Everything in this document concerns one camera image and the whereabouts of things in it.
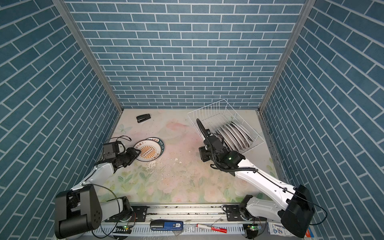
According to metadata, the white plate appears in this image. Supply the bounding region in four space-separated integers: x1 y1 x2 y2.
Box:
226 124 246 150
231 122 255 142
218 127 239 152
230 122 250 148
222 125 243 151

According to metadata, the right controller board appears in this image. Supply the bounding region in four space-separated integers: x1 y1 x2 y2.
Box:
243 224 262 235

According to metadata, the plate with orange sun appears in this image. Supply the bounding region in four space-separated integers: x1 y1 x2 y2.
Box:
134 140 162 162

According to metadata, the blue black handheld device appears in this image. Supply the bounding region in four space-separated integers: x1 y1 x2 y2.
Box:
150 220 184 231

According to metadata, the red handled screwdriver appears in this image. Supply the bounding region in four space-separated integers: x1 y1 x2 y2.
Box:
197 224 228 234

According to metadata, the controller board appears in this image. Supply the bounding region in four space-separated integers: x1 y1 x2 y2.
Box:
113 226 132 235
243 224 262 235

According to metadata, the white wire dish rack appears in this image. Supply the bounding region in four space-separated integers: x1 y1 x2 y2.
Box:
188 100 265 154

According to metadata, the plate with green rim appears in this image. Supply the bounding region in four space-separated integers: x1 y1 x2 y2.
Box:
147 137 165 157

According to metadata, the black stapler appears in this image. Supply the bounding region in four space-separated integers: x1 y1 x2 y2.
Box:
136 114 151 123

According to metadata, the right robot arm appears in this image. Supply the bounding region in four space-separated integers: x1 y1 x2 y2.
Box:
199 135 315 238

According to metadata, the aluminium mounting rail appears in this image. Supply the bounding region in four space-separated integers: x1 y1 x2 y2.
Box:
59 202 316 240

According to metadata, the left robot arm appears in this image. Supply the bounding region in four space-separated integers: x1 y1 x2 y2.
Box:
54 148 141 239

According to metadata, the left controller board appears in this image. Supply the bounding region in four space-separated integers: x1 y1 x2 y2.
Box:
113 226 132 235

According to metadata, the white toothpaste box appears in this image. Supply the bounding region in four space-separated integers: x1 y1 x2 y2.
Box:
268 222 288 237

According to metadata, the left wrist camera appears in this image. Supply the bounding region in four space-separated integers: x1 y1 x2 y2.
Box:
103 141 121 160

